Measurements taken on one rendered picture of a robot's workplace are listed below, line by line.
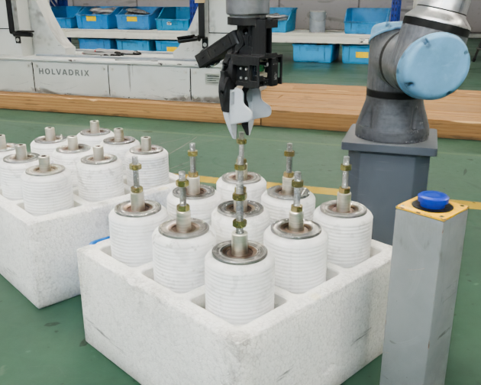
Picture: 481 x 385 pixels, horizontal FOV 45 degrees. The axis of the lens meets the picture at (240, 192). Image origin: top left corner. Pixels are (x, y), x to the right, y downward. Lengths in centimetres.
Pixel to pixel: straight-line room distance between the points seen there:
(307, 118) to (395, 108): 149
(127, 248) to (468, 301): 69
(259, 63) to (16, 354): 64
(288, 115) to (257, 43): 169
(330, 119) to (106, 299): 185
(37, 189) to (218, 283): 52
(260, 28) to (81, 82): 223
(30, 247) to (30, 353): 20
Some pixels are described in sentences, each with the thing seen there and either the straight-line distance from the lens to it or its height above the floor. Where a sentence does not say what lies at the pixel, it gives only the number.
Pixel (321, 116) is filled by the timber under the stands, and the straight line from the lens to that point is 265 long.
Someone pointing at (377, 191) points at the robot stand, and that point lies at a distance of 122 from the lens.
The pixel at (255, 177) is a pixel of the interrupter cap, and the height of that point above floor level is 25.
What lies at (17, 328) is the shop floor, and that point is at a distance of 116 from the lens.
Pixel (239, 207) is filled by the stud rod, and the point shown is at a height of 32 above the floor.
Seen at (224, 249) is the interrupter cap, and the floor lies 25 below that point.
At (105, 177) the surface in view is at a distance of 122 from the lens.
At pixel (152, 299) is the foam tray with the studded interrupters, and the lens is 84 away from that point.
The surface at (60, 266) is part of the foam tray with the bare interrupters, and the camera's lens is 119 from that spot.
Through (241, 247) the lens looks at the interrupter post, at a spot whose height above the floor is 26.
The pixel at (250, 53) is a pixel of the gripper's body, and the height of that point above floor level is 49.
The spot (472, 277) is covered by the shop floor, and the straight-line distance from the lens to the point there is 136.
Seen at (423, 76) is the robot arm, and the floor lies 45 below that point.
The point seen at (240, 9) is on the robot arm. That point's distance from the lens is 100.
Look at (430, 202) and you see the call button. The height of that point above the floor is 33.
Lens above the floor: 58
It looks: 19 degrees down
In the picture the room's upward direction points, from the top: straight up
